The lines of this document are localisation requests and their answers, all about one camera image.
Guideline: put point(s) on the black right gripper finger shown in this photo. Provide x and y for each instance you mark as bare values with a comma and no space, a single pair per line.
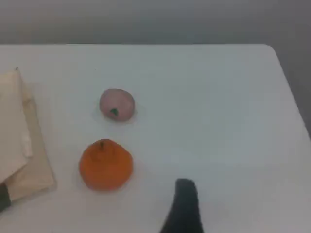
184,208

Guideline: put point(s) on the orange tangerine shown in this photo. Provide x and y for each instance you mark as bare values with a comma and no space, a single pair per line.
105,166

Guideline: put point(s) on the pink peach bun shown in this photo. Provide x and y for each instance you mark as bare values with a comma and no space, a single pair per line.
117,103

